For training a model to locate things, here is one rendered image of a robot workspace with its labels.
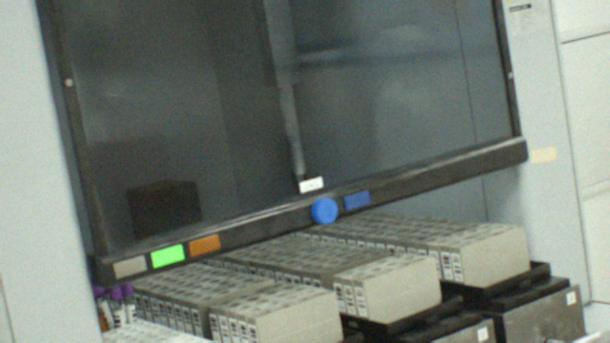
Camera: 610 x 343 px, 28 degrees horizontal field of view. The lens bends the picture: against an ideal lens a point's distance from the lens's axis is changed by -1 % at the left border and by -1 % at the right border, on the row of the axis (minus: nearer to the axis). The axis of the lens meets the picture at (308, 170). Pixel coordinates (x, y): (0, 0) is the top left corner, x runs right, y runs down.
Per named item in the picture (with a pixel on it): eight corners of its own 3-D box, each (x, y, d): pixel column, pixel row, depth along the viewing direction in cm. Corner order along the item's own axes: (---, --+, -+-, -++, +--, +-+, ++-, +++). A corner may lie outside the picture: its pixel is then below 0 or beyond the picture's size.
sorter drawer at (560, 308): (228, 303, 204) (217, 252, 203) (295, 281, 212) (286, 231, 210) (535, 376, 144) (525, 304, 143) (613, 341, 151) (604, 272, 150)
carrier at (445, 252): (510, 266, 163) (503, 223, 162) (520, 268, 161) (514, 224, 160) (444, 291, 157) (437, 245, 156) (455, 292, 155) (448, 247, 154)
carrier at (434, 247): (498, 265, 165) (492, 222, 164) (508, 266, 163) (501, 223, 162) (433, 289, 159) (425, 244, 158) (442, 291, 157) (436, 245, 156)
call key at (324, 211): (313, 226, 139) (308, 200, 138) (334, 219, 140) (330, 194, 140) (318, 227, 138) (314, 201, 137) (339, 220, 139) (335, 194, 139)
